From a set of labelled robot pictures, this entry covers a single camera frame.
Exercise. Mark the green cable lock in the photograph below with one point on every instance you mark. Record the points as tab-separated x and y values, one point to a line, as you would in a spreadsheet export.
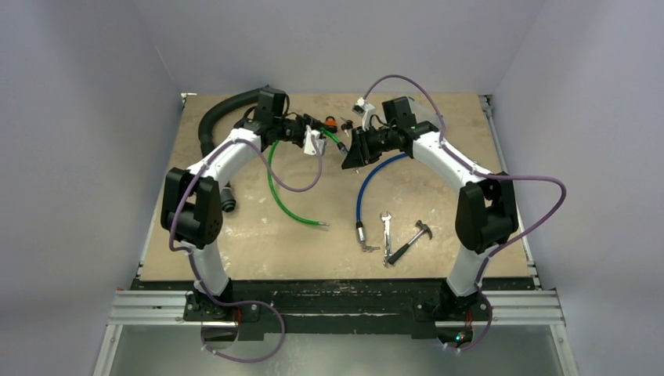
272	187

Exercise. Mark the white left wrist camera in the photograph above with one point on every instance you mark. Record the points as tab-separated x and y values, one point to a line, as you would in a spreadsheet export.
314	142

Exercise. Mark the blue cable lock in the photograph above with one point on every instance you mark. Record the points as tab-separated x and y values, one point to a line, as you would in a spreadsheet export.
359	227

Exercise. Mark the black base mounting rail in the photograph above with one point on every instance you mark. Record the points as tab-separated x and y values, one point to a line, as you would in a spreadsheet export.
358	307

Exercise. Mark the clear plastic screw box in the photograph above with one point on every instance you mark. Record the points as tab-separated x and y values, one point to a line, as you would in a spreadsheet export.
423	113

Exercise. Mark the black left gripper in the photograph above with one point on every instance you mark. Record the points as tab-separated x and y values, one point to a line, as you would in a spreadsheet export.
305	120

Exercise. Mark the silver open-end wrench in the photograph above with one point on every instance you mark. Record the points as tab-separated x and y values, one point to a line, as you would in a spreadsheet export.
386	219

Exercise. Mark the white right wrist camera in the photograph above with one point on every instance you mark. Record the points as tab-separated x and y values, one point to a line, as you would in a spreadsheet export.
365	110

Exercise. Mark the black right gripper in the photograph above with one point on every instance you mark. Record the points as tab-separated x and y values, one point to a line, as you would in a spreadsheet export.
360	150

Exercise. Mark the aluminium frame rail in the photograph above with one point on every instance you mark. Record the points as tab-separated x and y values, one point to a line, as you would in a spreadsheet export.
530	339

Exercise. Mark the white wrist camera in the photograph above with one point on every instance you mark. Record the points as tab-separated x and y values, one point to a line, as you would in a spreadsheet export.
314	142
365	110

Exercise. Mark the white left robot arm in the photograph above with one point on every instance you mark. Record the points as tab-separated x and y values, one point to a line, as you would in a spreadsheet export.
231	134

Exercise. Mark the orange black padlock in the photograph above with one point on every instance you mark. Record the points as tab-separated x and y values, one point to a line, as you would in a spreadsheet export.
331	124

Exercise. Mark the small black handle hammer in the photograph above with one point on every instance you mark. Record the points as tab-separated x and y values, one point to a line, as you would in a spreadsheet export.
423	229

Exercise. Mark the black head keys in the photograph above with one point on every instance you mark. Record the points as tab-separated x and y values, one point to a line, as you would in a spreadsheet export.
347	126

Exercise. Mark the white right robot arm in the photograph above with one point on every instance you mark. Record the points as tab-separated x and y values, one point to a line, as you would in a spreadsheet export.
486	212

